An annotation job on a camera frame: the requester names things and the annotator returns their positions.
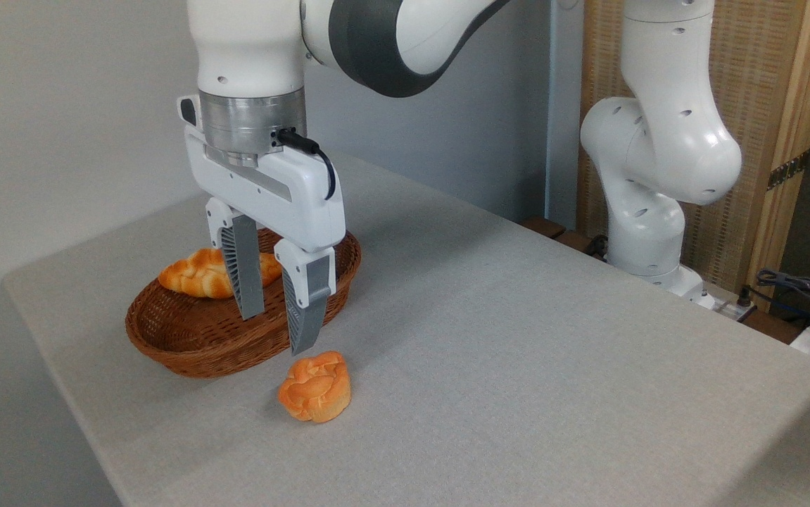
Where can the brown wooden block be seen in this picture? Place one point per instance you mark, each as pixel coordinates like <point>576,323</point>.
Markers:
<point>544,227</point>
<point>575,241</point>

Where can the dark metal hinge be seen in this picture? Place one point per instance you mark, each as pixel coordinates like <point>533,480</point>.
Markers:
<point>788,169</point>

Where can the woven screen with wood frame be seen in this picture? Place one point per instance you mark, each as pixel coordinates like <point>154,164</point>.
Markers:
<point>753,70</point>

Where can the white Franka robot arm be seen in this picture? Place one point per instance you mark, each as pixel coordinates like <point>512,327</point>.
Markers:
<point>250,42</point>

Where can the long braided bread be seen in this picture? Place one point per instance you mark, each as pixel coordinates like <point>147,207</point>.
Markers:
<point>193,274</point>

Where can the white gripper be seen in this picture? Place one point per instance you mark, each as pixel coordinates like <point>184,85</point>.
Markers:
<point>285,193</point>

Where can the brown wicker basket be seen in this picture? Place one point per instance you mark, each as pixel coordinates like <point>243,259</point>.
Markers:
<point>200,345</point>

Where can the round knotted bread roll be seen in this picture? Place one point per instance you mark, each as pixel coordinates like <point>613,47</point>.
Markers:
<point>317,387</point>

